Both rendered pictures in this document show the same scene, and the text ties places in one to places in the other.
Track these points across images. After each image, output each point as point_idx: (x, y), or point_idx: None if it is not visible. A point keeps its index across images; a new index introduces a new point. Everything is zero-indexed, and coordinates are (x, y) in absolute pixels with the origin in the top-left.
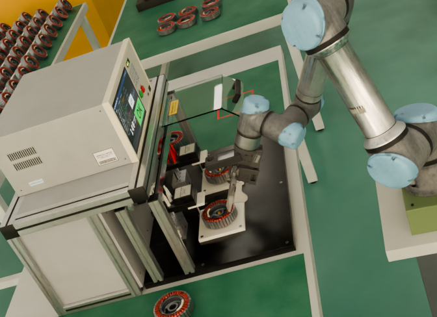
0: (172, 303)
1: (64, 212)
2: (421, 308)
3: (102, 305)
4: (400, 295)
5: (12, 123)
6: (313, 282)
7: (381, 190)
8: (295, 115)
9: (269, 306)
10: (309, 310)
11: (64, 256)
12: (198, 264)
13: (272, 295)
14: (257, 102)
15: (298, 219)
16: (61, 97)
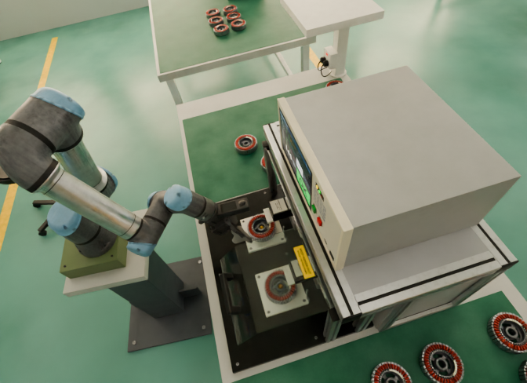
0: None
1: None
2: (195, 350)
3: None
4: (208, 365)
5: (396, 84)
6: (190, 187)
7: (141, 263)
8: (149, 206)
9: (215, 172)
10: (191, 170)
11: None
12: (268, 192)
13: (214, 178)
14: (170, 190)
15: (203, 238)
16: (358, 113)
